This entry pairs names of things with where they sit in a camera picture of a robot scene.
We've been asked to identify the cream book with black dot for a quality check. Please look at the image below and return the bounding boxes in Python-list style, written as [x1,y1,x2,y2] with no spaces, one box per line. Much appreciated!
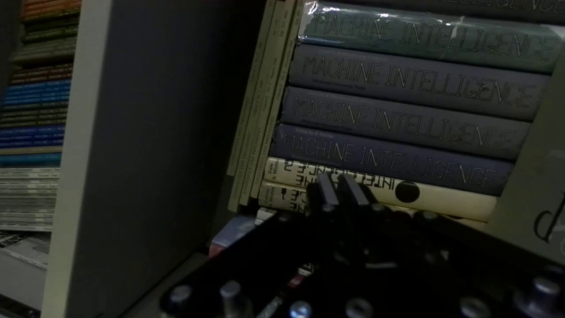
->
[261,155,501,223]
[254,180,490,231]

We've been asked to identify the dark green book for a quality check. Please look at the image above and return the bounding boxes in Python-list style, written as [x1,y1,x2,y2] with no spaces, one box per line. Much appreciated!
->
[13,16,81,64]

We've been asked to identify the orange book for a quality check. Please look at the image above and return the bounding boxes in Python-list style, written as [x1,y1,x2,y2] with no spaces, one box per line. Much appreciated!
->
[19,0,82,23]

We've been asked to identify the white printed paperback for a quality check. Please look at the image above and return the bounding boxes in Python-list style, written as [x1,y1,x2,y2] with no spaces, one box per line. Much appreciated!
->
[208,205,278,254]

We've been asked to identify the teal book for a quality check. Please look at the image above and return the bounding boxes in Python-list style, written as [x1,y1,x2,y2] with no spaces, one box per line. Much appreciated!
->
[0,150,63,170]

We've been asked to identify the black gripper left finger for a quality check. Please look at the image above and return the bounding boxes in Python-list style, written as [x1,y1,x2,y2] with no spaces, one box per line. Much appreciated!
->
[308,173,342,237]

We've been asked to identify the orange-brown book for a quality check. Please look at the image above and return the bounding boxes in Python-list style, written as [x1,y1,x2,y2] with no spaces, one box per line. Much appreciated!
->
[6,60,77,85]

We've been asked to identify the grey metal bookcase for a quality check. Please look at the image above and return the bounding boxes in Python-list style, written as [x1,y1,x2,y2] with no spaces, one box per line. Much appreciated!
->
[0,0,271,318]

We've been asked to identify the thin pale green booklet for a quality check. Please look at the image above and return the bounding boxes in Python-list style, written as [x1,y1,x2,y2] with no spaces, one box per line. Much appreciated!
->
[245,0,305,201]
[234,0,294,208]
[225,0,284,216]

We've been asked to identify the white magazines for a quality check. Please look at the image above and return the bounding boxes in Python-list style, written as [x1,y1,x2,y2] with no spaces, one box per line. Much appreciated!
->
[0,166,59,233]

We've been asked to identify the blue book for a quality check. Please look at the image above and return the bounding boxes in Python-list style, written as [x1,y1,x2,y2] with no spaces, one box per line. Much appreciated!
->
[0,80,73,110]
[0,124,66,148]

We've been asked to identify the grey Machine Intelligence book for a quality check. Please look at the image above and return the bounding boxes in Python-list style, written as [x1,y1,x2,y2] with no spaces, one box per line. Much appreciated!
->
[287,42,552,122]
[268,122,515,198]
[328,0,565,27]
[278,85,534,163]

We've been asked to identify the green plastic-covered book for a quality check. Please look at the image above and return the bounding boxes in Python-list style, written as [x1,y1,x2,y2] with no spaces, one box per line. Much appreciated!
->
[296,0,565,76]

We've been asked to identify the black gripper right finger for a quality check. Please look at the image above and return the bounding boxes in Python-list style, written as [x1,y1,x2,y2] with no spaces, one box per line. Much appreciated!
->
[337,175,377,237]

